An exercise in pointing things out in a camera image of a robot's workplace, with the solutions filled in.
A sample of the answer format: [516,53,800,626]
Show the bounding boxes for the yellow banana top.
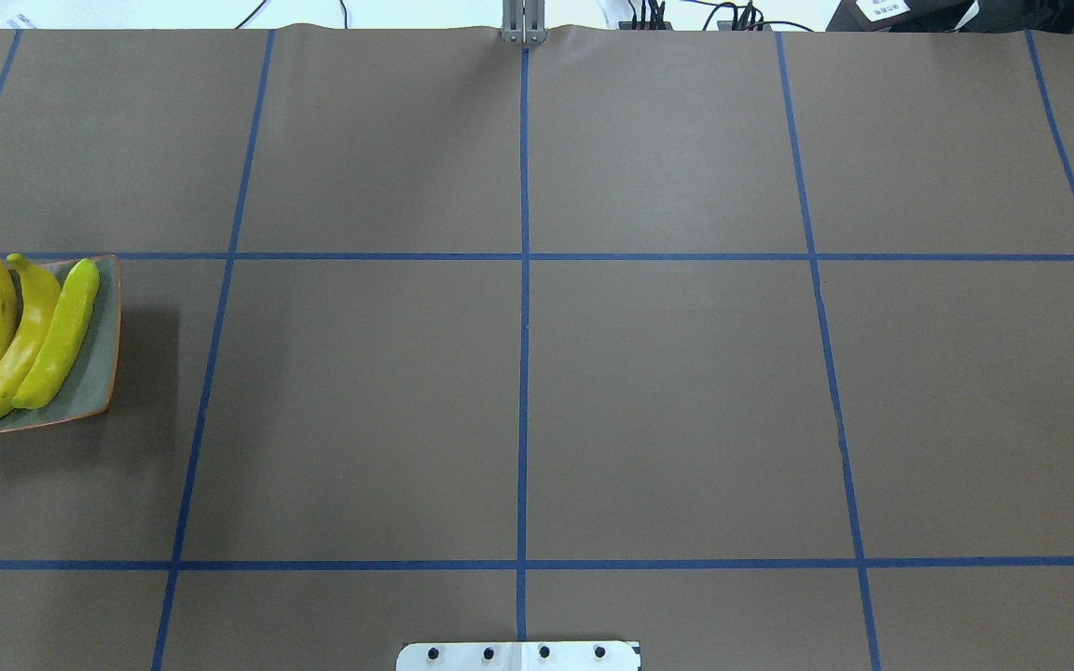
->
[0,253,62,419]

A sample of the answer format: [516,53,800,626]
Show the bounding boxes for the grey square plate orange rim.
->
[0,254,122,434]

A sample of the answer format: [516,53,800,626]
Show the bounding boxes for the aluminium frame post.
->
[500,0,548,47]

